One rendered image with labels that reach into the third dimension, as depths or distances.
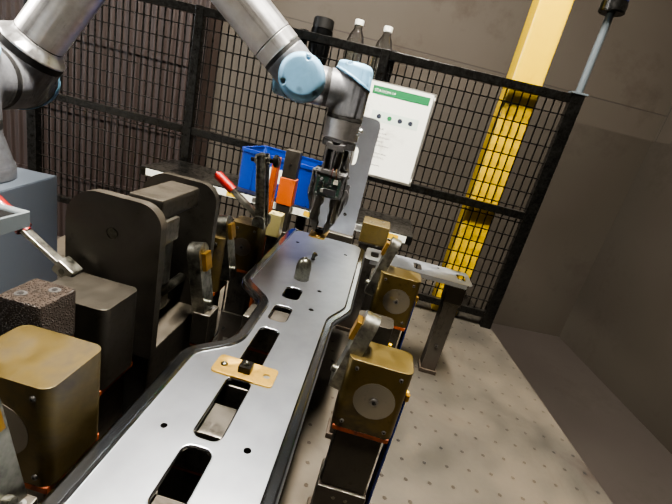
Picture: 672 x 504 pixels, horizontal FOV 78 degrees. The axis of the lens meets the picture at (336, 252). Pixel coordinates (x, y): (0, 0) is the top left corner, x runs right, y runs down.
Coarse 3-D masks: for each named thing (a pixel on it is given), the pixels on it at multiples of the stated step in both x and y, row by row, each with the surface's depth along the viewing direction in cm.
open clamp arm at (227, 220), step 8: (224, 216) 79; (224, 224) 79; (232, 224) 80; (216, 232) 79; (224, 232) 79; (232, 232) 80; (232, 240) 82; (232, 248) 82; (224, 256) 81; (232, 256) 83; (224, 264) 81; (232, 264) 83; (224, 272) 82; (232, 272) 83; (224, 280) 82
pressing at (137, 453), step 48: (288, 240) 107; (336, 240) 116; (288, 288) 82; (336, 288) 86; (240, 336) 62; (288, 336) 66; (192, 384) 51; (288, 384) 55; (144, 432) 43; (192, 432) 44; (240, 432) 46; (288, 432) 48; (96, 480) 37; (144, 480) 38; (240, 480) 40
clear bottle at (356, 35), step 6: (360, 24) 138; (354, 30) 139; (360, 30) 139; (348, 36) 140; (354, 36) 139; (360, 36) 139; (360, 42) 139; (348, 54) 140; (360, 54) 141; (354, 60) 141
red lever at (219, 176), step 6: (216, 174) 95; (222, 174) 95; (222, 180) 95; (228, 180) 96; (228, 186) 95; (234, 186) 96; (234, 192) 96; (240, 198) 96; (246, 204) 96; (252, 210) 97
